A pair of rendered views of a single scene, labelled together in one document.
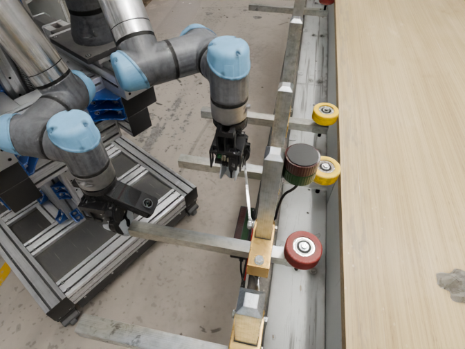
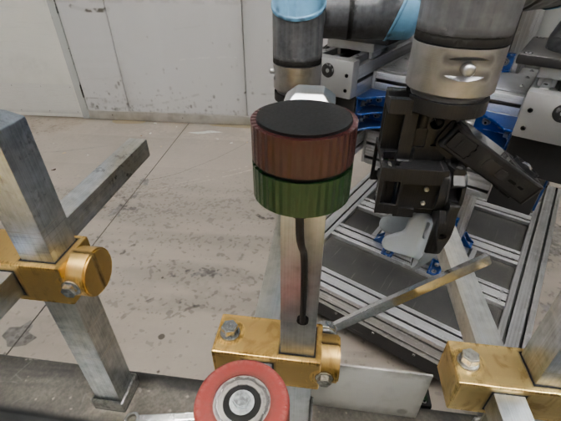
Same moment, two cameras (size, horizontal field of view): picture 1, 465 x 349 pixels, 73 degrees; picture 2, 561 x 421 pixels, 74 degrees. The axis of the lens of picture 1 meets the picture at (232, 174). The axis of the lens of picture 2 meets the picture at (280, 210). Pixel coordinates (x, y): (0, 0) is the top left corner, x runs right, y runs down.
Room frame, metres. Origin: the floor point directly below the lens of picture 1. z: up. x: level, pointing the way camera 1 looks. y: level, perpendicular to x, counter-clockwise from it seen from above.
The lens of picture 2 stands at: (0.35, -0.32, 1.22)
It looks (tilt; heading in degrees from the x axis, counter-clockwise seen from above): 35 degrees down; 86
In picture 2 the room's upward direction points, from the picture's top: straight up
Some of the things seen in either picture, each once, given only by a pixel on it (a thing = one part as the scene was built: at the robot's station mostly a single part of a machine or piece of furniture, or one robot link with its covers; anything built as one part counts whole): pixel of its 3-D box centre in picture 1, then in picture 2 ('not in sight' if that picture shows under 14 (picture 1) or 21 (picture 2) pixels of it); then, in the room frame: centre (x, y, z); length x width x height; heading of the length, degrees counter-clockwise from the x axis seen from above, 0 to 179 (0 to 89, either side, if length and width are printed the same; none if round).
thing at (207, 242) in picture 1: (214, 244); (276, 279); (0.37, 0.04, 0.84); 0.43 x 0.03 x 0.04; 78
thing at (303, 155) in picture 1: (293, 193); (299, 258); (0.38, -0.12, 1.03); 0.06 x 0.06 x 0.22; 78
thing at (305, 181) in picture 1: (299, 169); (301, 174); (0.38, -0.12, 1.10); 0.06 x 0.06 x 0.02
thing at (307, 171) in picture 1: (302, 159); (303, 136); (0.38, -0.12, 1.13); 0.06 x 0.06 x 0.02
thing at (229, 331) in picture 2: (259, 259); (229, 328); (0.32, -0.06, 0.88); 0.02 x 0.02 x 0.01
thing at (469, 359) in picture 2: not in sight; (469, 357); (0.56, -0.11, 0.87); 0.02 x 0.02 x 0.01
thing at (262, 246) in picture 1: (262, 245); (277, 353); (0.37, -0.07, 0.85); 0.13 x 0.06 x 0.05; 168
